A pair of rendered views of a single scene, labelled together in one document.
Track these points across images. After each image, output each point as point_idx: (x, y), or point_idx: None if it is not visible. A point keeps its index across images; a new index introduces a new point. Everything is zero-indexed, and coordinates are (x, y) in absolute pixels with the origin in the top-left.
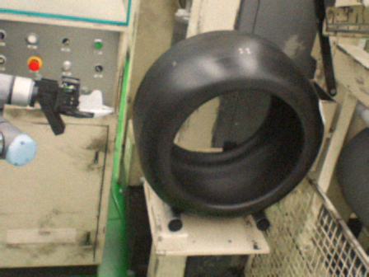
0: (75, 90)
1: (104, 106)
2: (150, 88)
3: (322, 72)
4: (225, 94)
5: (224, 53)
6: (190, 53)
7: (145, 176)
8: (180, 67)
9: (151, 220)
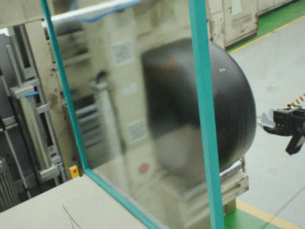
0: (290, 104)
1: (260, 122)
2: (235, 94)
3: (55, 98)
4: (66, 173)
5: (211, 43)
6: (213, 59)
7: (252, 143)
8: (228, 64)
9: (227, 197)
